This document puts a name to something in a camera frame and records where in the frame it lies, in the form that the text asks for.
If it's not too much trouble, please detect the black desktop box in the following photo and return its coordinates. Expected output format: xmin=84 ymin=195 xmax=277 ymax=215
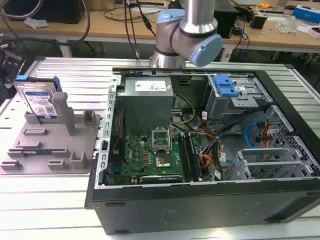
xmin=213 ymin=0 xmax=241 ymax=39

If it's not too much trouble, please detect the grey power supply unit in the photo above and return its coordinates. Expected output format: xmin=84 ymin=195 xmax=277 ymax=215
xmin=115 ymin=76 xmax=174 ymax=137

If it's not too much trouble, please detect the small black box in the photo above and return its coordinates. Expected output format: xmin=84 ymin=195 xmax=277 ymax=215
xmin=249 ymin=12 xmax=268 ymax=29

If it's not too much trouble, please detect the clear plastic packaging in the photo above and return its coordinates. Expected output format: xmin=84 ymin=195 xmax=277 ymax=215
xmin=276 ymin=15 xmax=300 ymax=35

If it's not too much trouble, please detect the grey plastic parts rack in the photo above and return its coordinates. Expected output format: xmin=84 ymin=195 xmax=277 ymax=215
xmin=0 ymin=91 xmax=101 ymax=175

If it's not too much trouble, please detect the coloured power wire bundle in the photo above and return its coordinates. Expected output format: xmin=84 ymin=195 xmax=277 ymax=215
xmin=199 ymin=129 xmax=227 ymax=173

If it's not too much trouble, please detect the CPU socket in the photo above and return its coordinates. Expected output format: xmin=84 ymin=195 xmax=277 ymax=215
xmin=151 ymin=128 xmax=172 ymax=154

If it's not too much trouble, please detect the black monitor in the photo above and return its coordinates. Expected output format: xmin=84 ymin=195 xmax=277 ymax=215
xmin=3 ymin=0 xmax=87 ymax=25

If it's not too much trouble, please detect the thick grey cable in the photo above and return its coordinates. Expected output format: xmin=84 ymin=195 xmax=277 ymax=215
xmin=0 ymin=0 xmax=91 ymax=47

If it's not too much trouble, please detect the blue cardboard box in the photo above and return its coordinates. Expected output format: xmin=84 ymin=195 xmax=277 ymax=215
xmin=292 ymin=4 xmax=320 ymax=25

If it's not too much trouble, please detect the black clamp fixture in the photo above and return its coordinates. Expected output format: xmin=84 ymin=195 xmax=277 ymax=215
xmin=0 ymin=31 xmax=23 ymax=88

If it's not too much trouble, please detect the wooden desk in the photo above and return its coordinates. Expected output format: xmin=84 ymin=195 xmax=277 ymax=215
xmin=0 ymin=7 xmax=161 ymax=58
xmin=219 ymin=4 xmax=320 ymax=61

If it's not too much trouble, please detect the black hanging cable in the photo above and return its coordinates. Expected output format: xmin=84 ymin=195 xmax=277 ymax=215
xmin=124 ymin=0 xmax=141 ymax=60

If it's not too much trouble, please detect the black graphics card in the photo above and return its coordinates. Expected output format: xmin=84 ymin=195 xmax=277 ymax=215
xmin=138 ymin=174 xmax=184 ymax=184

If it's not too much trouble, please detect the blue SATA wire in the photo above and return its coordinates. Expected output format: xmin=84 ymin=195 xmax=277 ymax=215
xmin=243 ymin=121 xmax=265 ymax=152

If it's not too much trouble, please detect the yellow black power wire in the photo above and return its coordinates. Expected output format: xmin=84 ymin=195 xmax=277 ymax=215
xmin=169 ymin=93 xmax=196 ymax=125

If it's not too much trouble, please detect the green motherboard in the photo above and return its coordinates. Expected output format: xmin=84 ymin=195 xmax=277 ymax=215
xmin=107 ymin=133 xmax=213 ymax=185

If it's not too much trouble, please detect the blue hanging cable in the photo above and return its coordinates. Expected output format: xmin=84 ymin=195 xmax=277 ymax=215
xmin=238 ymin=18 xmax=249 ymax=63

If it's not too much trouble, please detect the hard disk in blue carrier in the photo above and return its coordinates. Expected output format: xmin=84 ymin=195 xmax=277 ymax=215
xmin=13 ymin=75 xmax=63 ymax=119

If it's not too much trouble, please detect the clear plastic bag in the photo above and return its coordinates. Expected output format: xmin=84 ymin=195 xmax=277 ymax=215
xmin=23 ymin=16 xmax=49 ymax=29

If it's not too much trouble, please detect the black open PC case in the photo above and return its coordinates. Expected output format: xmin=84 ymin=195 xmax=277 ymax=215
xmin=84 ymin=64 xmax=320 ymax=236

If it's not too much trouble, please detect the metal disk bay cage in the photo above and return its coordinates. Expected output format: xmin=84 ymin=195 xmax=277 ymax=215
xmin=204 ymin=73 xmax=274 ymax=123

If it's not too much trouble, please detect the silver expansion slot bracket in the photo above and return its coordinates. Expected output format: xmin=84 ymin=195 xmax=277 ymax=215
xmin=243 ymin=160 xmax=305 ymax=172
xmin=237 ymin=147 xmax=294 ymax=161

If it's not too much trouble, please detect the black RAM stick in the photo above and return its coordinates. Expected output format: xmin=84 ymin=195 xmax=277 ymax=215
xmin=185 ymin=134 xmax=203 ymax=181
xmin=178 ymin=134 xmax=196 ymax=183

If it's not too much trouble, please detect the orange SATA wire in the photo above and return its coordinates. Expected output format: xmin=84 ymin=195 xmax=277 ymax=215
xmin=259 ymin=119 xmax=279 ymax=150

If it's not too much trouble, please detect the blue disk bay latch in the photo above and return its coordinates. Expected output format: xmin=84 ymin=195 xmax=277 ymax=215
xmin=213 ymin=74 xmax=240 ymax=98

